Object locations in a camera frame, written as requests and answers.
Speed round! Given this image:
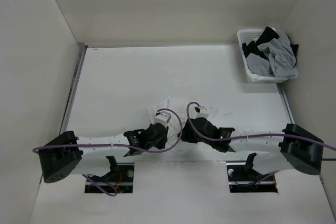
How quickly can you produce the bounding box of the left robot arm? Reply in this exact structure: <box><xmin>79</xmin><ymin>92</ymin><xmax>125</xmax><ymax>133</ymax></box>
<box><xmin>34</xmin><ymin>123</ymin><xmax>169</xmax><ymax>184</ymax></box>

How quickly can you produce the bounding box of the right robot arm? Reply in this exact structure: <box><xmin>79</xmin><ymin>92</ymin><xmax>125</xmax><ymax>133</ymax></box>
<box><xmin>181</xmin><ymin>118</ymin><xmax>323</xmax><ymax>180</ymax></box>

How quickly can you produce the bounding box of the grey folded tank top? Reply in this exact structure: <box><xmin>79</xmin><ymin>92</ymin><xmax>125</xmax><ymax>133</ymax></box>
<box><xmin>246</xmin><ymin>54</ymin><xmax>274</xmax><ymax>77</ymax></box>

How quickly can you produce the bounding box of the black tank top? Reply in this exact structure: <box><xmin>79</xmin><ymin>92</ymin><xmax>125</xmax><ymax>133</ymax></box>
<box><xmin>241</xmin><ymin>26</ymin><xmax>300</xmax><ymax>66</ymax></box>

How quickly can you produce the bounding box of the white plastic laundry basket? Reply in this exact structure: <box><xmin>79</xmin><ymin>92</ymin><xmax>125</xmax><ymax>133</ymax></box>
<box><xmin>237</xmin><ymin>26</ymin><xmax>299</xmax><ymax>83</ymax></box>

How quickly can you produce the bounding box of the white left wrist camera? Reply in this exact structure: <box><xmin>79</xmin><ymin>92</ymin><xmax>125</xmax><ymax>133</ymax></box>
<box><xmin>153</xmin><ymin>112</ymin><xmax>171</xmax><ymax>125</ymax></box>

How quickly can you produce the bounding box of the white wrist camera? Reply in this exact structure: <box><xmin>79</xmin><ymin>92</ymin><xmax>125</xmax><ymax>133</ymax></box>
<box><xmin>195</xmin><ymin>106</ymin><xmax>210</xmax><ymax>119</ymax></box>
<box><xmin>153</xmin><ymin>112</ymin><xmax>171</xmax><ymax>125</ymax></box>

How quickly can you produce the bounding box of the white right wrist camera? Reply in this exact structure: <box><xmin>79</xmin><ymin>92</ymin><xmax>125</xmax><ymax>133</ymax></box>
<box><xmin>195</xmin><ymin>106</ymin><xmax>210</xmax><ymax>119</ymax></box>

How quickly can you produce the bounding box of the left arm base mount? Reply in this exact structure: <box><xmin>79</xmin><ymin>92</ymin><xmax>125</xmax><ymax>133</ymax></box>
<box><xmin>87</xmin><ymin>156</ymin><xmax>134</xmax><ymax>196</ymax></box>

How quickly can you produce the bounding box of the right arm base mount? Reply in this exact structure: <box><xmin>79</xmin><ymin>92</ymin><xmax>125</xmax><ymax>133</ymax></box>
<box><xmin>226</xmin><ymin>153</ymin><xmax>278</xmax><ymax>193</ymax></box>

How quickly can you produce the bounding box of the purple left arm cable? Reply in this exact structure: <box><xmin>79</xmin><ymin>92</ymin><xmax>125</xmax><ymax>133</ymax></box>
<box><xmin>33</xmin><ymin>108</ymin><xmax>182</xmax><ymax>197</ymax></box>

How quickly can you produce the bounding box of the metal table edge rail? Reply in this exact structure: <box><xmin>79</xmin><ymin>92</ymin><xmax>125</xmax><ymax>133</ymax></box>
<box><xmin>58</xmin><ymin>42</ymin><xmax>88</xmax><ymax>134</ymax></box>

